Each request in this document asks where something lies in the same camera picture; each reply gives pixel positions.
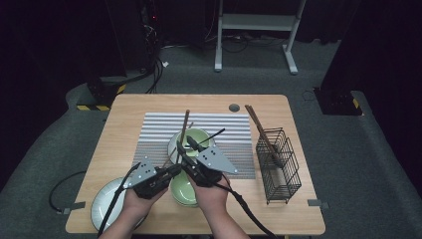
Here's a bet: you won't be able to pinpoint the white plate with dark rim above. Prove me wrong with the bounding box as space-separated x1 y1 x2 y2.
90 176 150 233
167 130 217 167

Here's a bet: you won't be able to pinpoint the grey tape piece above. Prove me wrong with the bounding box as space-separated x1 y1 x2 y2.
62 201 87 215
307 198 330 210

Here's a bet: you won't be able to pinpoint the white metal stand frame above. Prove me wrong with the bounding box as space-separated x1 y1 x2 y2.
213 0 308 76

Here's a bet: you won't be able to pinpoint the black yellow striped stand base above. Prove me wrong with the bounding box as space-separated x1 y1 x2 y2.
313 87 363 117
77 74 127 113

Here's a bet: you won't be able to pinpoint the dark equipment rack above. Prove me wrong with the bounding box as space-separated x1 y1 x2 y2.
138 0 161 38

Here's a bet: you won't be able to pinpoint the person's left hand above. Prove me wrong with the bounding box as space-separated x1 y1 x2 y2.
121 187 169 219

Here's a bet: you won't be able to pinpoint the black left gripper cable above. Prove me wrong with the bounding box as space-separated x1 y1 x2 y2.
49 161 142 237

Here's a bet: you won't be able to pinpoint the green ceramic bowl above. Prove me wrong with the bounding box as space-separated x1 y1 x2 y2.
174 127 211 158
169 170 200 207
173 197 200 208

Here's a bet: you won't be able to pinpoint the black wire cutlery basket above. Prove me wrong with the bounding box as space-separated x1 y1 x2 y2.
255 126 303 205

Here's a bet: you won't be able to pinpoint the striped woven placemat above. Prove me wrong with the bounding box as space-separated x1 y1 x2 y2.
129 112 257 181

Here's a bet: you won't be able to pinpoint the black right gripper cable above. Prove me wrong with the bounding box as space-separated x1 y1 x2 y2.
213 173 278 239

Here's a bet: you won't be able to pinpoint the tangled floor cables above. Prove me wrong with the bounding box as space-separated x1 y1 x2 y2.
205 31 290 54

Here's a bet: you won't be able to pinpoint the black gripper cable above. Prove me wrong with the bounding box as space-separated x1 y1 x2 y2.
49 161 142 237
213 173 278 239

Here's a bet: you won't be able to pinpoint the black cable bundle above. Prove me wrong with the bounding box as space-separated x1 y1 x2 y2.
142 19 166 95

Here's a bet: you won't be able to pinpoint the person's right hand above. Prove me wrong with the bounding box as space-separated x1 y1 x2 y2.
188 174 230 217

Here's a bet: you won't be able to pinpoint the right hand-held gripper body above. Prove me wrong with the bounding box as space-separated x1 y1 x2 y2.
188 144 240 188

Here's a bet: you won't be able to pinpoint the metal spoon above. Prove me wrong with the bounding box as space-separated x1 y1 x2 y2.
183 127 227 150

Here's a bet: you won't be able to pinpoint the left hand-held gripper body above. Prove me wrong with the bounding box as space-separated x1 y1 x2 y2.
127 155 171 200

